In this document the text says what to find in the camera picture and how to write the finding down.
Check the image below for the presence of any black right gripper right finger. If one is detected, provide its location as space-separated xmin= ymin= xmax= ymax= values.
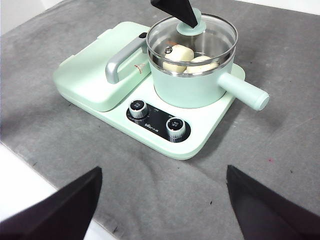
xmin=226 ymin=164 xmax=320 ymax=240

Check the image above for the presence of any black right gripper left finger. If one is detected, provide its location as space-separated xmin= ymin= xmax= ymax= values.
xmin=0 ymin=166 xmax=103 ymax=240

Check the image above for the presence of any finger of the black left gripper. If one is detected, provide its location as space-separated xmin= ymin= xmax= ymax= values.
xmin=150 ymin=0 xmax=200 ymax=29

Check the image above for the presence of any glass pot lid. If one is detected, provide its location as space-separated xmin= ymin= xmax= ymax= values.
xmin=146 ymin=7 xmax=239 ymax=76

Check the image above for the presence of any plain white steamed bun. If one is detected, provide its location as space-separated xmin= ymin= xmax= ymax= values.
xmin=162 ymin=44 xmax=195 ymax=74

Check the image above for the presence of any silver control knob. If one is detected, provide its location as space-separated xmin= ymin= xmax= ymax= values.
xmin=128 ymin=99 xmax=149 ymax=119
xmin=166 ymin=117 xmax=186 ymax=138

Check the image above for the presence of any mint green breakfast machine base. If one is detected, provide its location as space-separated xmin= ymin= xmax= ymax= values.
xmin=53 ymin=21 xmax=245 ymax=161

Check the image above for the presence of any grey felt table cloth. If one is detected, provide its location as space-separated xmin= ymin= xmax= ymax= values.
xmin=0 ymin=0 xmax=320 ymax=240

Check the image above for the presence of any mint green handled pot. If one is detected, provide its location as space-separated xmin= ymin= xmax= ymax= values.
xmin=147 ymin=13 xmax=270 ymax=112

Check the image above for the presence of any green griddle lid, silver handle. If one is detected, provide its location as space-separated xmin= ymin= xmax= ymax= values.
xmin=53 ymin=21 xmax=153 ymax=113

